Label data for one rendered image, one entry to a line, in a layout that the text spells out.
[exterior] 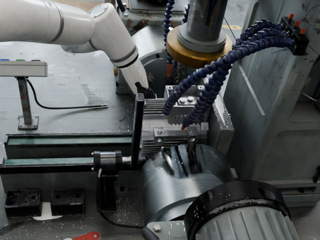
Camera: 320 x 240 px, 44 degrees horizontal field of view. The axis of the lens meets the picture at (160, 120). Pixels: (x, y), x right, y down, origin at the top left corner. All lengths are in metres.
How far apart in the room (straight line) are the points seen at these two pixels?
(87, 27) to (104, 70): 0.92
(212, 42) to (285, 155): 0.41
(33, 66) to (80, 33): 0.50
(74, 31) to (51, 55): 1.05
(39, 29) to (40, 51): 1.16
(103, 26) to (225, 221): 0.60
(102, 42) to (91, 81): 0.71
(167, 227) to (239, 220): 0.23
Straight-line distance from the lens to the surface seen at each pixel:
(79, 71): 1.82
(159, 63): 1.34
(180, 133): 1.16
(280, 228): 0.66
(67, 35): 0.88
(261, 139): 1.13
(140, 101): 0.96
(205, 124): 1.17
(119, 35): 1.06
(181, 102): 1.16
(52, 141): 1.32
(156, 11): 1.54
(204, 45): 1.00
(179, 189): 0.91
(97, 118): 1.57
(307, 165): 1.29
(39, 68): 1.38
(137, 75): 1.11
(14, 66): 1.39
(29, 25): 0.78
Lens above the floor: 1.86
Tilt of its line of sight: 42 degrees down
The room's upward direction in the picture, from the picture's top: 9 degrees clockwise
